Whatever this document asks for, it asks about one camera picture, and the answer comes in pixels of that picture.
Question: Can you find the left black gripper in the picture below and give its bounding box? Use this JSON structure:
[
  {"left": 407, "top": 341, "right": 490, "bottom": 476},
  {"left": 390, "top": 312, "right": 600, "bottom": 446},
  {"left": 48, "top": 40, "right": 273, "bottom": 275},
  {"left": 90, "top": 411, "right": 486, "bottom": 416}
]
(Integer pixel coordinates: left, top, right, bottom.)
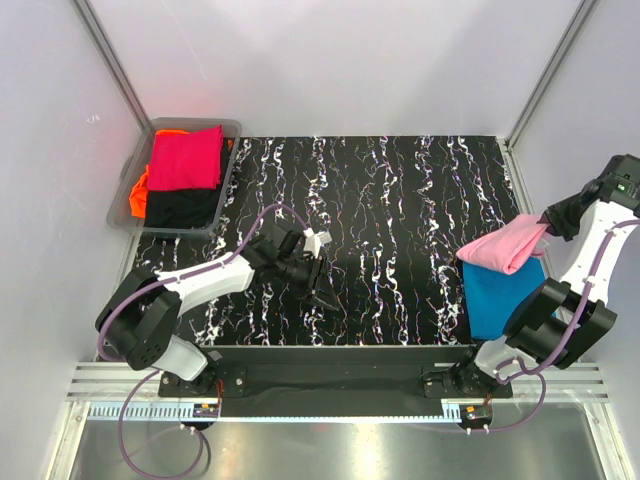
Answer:
[{"left": 276, "top": 255, "right": 340, "bottom": 311}]

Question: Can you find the pink t shirt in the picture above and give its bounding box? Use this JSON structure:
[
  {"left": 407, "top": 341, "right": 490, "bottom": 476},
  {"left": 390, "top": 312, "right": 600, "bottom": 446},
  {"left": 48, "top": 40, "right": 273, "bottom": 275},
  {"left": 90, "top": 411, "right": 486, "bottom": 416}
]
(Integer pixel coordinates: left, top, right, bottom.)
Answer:
[{"left": 456, "top": 214, "right": 548, "bottom": 275}]

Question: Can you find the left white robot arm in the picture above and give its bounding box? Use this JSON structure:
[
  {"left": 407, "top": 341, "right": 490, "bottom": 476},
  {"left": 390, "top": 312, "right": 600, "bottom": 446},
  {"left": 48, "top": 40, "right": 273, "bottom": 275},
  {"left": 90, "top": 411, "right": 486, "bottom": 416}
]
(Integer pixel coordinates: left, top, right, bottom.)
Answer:
[{"left": 95, "top": 229, "right": 339, "bottom": 396}]

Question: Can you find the blue folded t shirt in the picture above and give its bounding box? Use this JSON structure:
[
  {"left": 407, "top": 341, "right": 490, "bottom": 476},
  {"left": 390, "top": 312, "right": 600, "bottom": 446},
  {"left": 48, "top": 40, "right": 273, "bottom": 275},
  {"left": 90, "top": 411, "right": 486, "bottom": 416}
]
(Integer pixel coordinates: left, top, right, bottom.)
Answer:
[{"left": 462, "top": 258, "right": 546, "bottom": 341}]

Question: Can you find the black marbled table mat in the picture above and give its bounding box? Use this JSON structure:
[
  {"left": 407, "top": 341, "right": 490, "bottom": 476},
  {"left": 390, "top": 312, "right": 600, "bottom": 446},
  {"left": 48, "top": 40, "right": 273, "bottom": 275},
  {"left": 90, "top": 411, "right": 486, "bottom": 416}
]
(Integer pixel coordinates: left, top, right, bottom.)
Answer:
[{"left": 133, "top": 135, "right": 519, "bottom": 347}]

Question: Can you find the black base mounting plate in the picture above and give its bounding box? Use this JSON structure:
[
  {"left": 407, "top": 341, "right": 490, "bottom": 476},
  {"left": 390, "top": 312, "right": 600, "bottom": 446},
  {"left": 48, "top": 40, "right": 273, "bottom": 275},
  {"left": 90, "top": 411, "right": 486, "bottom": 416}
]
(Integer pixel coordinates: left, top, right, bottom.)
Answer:
[{"left": 159, "top": 346, "right": 512, "bottom": 413}]

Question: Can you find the black t shirt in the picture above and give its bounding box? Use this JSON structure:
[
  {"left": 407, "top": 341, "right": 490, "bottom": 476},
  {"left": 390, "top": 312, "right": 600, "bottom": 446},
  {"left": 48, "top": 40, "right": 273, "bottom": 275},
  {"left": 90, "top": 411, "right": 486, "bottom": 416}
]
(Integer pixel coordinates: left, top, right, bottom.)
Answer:
[{"left": 142, "top": 139, "right": 235, "bottom": 232}]

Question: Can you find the magenta folded t shirt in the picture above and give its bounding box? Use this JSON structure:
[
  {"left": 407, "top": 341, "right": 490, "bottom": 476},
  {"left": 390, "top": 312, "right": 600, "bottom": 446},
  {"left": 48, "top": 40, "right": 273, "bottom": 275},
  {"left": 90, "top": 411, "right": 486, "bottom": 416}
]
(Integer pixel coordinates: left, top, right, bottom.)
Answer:
[{"left": 147, "top": 126, "right": 224, "bottom": 192}]

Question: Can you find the orange t shirt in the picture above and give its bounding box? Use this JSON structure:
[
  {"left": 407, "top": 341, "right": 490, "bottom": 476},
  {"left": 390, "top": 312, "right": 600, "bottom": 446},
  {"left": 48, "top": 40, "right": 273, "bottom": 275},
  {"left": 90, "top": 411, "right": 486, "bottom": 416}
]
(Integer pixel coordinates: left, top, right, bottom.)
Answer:
[{"left": 129, "top": 138, "right": 233, "bottom": 219}]

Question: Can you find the clear plastic bin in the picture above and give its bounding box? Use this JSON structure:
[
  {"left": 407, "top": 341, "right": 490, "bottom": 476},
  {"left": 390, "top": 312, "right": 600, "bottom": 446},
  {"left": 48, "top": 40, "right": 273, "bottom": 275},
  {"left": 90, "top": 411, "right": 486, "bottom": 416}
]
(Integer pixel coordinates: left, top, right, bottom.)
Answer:
[{"left": 106, "top": 117, "right": 242, "bottom": 239}]

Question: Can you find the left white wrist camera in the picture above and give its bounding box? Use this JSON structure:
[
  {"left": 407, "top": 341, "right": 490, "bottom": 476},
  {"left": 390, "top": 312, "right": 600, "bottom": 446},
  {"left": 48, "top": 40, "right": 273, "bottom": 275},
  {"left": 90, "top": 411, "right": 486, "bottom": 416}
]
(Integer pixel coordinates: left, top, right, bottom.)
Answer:
[{"left": 303, "top": 228, "right": 332, "bottom": 258}]

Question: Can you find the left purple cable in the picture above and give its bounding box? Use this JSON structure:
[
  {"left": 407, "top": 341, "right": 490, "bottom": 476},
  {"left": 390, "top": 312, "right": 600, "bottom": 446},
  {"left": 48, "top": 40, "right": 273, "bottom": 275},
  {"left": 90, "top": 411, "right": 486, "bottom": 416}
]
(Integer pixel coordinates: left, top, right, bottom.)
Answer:
[{"left": 95, "top": 203, "right": 314, "bottom": 479}]

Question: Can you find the purple cable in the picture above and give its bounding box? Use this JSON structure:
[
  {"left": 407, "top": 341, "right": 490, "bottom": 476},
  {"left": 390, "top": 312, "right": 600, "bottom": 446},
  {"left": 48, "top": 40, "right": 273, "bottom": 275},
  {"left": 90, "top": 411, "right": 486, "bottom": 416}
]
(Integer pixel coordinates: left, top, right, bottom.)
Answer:
[
  {"left": 95, "top": 203, "right": 314, "bottom": 479},
  {"left": 469, "top": 217, "right": 640, "bottom": 434}
]

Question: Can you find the white slotted cable duct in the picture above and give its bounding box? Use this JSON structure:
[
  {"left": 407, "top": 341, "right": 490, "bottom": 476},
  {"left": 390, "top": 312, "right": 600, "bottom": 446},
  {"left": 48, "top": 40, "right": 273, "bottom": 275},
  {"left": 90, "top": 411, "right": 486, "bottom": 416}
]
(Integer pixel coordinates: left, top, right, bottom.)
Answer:
[{"left": 88, "top": 401, "right": 462, "bottom": 425}]

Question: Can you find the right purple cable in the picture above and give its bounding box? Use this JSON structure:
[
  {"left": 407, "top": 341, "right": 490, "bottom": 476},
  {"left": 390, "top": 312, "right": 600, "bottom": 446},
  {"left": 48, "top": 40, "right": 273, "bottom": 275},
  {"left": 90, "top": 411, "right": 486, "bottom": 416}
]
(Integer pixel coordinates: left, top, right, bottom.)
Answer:
[{"left": 469, "top": 217, "right": 640, "bottom": 434}]

